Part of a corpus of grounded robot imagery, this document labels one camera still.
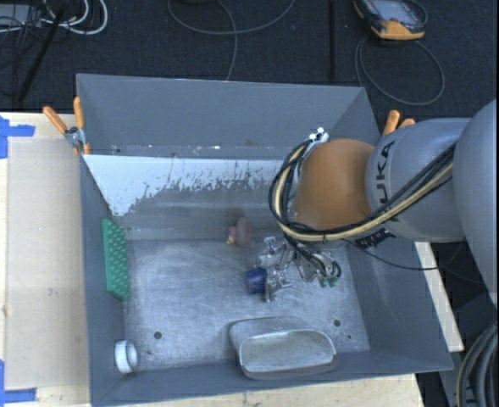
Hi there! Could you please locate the grey metal bin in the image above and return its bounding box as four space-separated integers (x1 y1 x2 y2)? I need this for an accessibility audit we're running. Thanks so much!
75 73 456 407

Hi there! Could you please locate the dark green flat block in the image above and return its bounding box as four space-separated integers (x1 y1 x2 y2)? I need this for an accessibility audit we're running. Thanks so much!
101 218 131 302

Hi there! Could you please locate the pale flat board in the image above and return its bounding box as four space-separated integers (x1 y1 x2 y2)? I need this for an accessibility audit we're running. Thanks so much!
3 137 92 392

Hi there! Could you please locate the grey oval metal tin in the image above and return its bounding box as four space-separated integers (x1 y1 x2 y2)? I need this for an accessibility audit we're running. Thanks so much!
228 315 339 382

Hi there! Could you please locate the brown toy animal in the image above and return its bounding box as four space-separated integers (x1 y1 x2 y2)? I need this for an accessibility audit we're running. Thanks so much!
225 215 254 248

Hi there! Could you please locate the small blue cylinder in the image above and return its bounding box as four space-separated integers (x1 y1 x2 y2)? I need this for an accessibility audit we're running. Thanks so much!
244 267 269 296

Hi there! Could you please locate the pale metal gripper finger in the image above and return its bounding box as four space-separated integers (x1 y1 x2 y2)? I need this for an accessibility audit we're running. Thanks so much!
255 236 293 270
263 268 294 304

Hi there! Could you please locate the white ring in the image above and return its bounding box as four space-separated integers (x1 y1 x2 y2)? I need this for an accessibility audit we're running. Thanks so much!
114 339 140 375

